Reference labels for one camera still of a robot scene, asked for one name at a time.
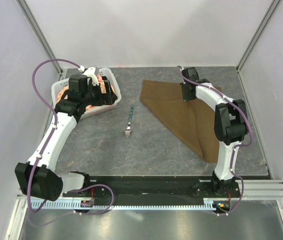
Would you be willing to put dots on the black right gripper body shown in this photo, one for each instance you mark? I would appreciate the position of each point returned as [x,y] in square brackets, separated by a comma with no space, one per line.
[186,96]

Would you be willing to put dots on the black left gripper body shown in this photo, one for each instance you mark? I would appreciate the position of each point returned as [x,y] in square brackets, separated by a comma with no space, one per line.
[94,96]

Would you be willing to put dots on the brown cloth napkin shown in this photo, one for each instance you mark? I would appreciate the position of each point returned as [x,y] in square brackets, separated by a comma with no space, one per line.
[190,121]

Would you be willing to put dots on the green handled metal spoon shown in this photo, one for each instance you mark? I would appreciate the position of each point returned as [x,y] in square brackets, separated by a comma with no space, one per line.
[128,130]

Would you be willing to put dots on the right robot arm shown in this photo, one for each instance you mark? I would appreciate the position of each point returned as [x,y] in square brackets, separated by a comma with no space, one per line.
[230,128]

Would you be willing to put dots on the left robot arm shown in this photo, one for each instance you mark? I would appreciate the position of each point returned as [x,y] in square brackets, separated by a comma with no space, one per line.
[37,177]

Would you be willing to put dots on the orange floral mesh bag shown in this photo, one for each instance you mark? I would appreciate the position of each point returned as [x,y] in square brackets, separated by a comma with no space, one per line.
[78,97]

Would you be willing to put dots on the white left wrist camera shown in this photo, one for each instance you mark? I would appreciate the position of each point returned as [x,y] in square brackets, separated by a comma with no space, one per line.
[91,72]

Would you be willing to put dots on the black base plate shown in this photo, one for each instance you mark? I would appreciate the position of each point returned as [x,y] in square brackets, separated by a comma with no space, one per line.
[137,188]

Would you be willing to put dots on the slotted cable duct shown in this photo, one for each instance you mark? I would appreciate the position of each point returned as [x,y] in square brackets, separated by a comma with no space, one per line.
[80,204]

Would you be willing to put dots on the left aluminium frame post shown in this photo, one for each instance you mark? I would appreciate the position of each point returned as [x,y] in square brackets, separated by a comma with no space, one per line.
[30,17]

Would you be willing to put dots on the aluminium frame post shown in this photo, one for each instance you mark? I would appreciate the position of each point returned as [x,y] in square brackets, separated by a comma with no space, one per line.
[274,4]
[30,17]

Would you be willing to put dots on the right aluminium frame post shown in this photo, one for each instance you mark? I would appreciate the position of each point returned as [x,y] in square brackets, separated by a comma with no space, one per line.
[274,4]

